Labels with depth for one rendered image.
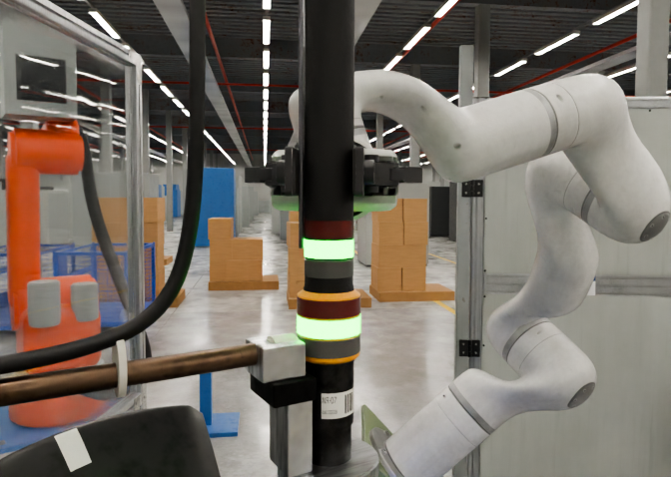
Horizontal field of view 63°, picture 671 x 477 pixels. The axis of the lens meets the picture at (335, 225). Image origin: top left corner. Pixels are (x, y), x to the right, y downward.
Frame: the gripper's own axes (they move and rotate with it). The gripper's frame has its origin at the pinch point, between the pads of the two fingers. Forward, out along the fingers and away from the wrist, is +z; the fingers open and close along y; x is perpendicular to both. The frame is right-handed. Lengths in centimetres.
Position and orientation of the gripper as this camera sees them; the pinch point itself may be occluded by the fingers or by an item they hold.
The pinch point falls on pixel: (326, 172)
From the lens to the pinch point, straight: 37.0
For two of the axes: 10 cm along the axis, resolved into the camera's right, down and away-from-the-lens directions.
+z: -0.7, 0.6, -10.0
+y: -10.0, -0.1, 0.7
